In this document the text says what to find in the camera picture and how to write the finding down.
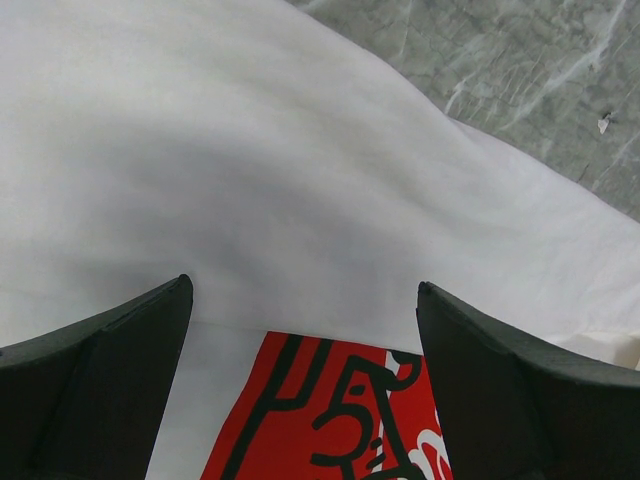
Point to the white Coca-Cola t-shirt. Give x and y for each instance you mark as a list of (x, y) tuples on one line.
[(300, 182)]

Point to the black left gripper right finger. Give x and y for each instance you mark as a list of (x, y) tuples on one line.
[(513, 406)]

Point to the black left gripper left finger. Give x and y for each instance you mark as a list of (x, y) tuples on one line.
[(86, 401)]

